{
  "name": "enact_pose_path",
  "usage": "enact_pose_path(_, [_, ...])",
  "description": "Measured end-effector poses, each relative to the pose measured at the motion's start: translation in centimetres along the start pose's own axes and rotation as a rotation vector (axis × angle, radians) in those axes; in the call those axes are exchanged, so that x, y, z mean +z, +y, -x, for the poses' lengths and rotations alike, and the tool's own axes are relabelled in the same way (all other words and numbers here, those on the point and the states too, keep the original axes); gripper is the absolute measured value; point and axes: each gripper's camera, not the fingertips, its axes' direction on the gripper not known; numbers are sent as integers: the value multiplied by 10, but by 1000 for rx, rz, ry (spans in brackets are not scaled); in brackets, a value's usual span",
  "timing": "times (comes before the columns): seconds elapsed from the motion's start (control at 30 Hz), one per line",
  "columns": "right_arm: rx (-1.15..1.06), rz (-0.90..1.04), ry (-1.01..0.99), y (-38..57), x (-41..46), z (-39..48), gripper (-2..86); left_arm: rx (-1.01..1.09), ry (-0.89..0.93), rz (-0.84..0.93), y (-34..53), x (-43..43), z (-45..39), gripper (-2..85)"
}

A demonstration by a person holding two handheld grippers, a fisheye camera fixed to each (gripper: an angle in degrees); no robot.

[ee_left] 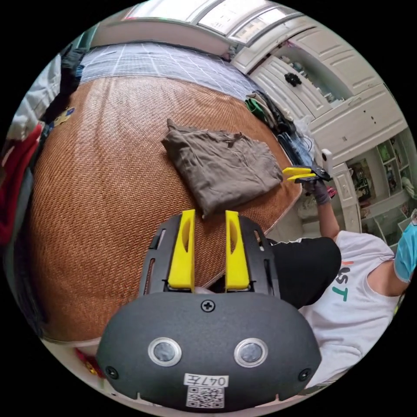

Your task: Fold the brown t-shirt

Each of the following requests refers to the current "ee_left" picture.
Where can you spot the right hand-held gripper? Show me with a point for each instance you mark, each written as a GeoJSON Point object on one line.
{"type": "Point", "coordinates": [321, 174]}

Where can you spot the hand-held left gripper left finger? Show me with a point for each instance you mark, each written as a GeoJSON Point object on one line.
{"type": "Point", "coordinates": [182, 260]}

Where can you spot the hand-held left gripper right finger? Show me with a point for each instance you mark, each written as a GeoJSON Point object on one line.
{"type": "Point", "coordinates": [236, 264]}

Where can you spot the brown t-shirt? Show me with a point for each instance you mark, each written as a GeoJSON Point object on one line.
{"type": "Point", "coordinates": [221, 166]}

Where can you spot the person's right forearm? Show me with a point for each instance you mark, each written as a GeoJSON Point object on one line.
{"type": "Point", "coordinates": [329, 220]}

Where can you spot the person's right hand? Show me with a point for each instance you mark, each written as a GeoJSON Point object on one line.
{"type": "Point", "coordinates": [322, 193]}

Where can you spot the pile of clothes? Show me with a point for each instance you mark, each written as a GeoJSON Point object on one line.
{"type": "Point", "coordinates": [22, 163]}
{"type": "Point", "coordinates": [277, 120]}

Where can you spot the white shelf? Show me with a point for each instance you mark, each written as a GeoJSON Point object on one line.
{"type": "Point", "coordinates": [381, 182]}

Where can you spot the white cupboard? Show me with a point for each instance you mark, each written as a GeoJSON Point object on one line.
{"type": "Point", "coordinates": [332, 84]}

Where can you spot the bed with woven mat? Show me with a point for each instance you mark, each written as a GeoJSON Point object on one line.
{"type": "Point", "coordinates": [107, 182]}

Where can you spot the person's body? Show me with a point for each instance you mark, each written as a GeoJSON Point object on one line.
{"type": "Point", "coordinates": [352, 293]}

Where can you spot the window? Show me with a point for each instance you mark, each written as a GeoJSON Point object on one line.
{"type": "Point", "coordinates": [211, 16]}

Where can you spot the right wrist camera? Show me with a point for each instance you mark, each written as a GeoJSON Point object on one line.
{"type": "Point", "coordinates": [326, 161]}

